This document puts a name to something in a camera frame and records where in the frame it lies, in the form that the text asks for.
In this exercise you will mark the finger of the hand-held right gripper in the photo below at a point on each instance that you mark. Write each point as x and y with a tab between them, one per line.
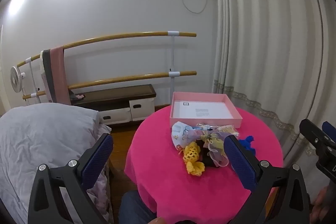
311	132
329	129

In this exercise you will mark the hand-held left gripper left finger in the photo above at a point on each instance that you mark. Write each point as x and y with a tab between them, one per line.
97	161

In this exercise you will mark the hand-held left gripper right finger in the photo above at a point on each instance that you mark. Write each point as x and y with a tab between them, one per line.
239	161

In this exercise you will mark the purple organza bag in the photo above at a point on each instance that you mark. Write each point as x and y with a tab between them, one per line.
219	159

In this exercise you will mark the royal blue scrunchie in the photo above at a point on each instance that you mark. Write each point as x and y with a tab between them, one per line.
246	142

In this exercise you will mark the cotton swab pack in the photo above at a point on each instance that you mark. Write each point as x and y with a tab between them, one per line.
228	129

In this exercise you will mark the yellow crochet piece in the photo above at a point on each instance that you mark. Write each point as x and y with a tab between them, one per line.
193	153

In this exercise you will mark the pink cardboard box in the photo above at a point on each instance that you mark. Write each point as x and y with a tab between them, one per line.
204	123

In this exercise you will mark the clear bag with pink hairband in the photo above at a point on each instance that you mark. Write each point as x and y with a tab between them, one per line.
195	133

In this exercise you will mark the white cartoon print cloth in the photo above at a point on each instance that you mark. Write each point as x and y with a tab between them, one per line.
178	134

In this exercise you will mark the person's right hand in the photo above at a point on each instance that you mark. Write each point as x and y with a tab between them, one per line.
319	205

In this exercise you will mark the lavender quilt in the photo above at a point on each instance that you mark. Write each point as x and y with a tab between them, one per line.
101	195

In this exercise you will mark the wide white drawer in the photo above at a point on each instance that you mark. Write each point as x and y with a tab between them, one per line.
115	115

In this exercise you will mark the person's leg in jeans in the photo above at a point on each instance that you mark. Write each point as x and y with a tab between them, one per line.
134	208

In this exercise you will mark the round table, pink cloth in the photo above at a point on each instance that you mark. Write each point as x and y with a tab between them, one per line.
157	161

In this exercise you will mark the grey duvet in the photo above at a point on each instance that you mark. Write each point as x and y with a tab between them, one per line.
39	134

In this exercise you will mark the small pink item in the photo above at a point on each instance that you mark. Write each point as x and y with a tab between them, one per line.
80	97

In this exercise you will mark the dark wooden bench cabinet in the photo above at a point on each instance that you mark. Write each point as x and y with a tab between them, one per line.
118	95

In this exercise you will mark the narrow white drawer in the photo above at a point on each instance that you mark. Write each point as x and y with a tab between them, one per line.
141	108

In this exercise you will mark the pink towel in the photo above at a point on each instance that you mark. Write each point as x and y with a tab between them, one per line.
59	74

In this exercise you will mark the cream curtain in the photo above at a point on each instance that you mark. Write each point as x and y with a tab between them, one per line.
262	43

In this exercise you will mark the grey towel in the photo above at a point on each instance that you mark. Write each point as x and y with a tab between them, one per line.
48	69

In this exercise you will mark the white fan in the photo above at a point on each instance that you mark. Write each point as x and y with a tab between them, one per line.
16	79

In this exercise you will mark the short wooden barre rail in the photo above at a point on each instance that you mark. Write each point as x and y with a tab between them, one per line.
131	77

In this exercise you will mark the white barre post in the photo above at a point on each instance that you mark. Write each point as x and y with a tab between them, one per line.
32	74
173	56

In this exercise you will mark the long wooden barre rail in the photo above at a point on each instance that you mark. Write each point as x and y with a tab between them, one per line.
118	35

